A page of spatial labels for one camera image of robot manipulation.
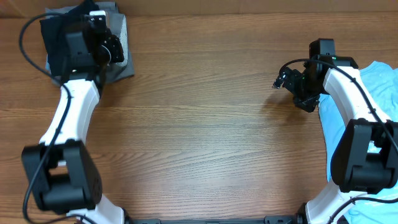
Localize black t-shirt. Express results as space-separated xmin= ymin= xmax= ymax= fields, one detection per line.
xmin=40 ymin=0 xmax=100 ymax=76

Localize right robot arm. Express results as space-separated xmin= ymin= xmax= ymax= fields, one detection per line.
xmin=264 ymin=39 xmax=397 ymax=223

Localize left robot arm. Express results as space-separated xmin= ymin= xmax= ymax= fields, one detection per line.
xmin=22 ymin=11 xmax=131 ymax=223

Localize folded grey shorts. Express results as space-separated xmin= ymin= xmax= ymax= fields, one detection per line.
xmin=45 ymin=2 xmax=134 ymax=83

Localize light blue t-shirt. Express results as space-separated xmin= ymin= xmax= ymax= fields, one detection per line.
xmin=305 ymin=66 xmax=397 ymax=223

